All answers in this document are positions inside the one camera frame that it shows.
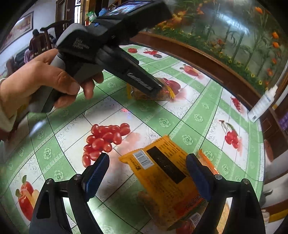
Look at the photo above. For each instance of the orange-edged cracker pack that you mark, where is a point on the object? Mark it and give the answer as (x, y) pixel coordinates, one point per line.
(224, 216)

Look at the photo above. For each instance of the dark wooden chair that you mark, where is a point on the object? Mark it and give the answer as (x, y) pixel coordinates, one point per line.
(50, 41)

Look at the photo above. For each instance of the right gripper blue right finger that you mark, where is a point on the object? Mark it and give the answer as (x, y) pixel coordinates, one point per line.
(201, 175)

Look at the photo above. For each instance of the white spray bottle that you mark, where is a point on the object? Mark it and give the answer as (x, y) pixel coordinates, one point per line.
(262, 105)

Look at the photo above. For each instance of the glass flower display panel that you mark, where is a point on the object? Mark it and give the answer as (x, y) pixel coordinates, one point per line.
(241, 34)

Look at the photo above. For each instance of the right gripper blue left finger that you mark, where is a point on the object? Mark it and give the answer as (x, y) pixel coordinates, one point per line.
(93, 176)

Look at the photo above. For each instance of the person's left hand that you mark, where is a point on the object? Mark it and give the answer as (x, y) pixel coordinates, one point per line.
(17, 89)

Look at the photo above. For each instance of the orange yellow snack bag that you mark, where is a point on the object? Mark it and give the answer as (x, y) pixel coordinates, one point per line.
(169, 194)

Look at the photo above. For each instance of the seated person in red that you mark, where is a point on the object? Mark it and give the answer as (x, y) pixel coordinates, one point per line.
(32, 42)

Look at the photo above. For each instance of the green fruit pattern tablecloth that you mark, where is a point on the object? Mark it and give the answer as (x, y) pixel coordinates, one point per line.
(203, 115)

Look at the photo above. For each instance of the framed landscape painting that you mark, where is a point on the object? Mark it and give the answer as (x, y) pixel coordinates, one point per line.
(22, 26)

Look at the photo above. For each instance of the yellow square biscuit pack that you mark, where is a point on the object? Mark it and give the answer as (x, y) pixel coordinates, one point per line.
(164, 93)

